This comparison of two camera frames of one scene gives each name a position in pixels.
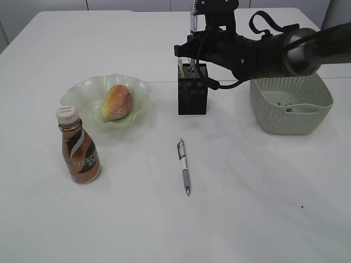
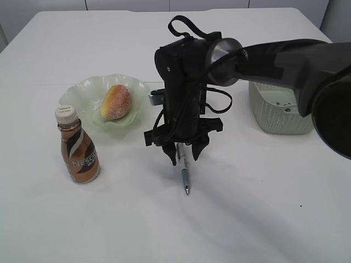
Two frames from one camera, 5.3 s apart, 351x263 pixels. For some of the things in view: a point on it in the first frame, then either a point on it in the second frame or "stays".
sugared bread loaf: [117, 102] stays
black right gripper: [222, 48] → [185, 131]
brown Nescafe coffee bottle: [80, 151] stays
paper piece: [284, 104] stays
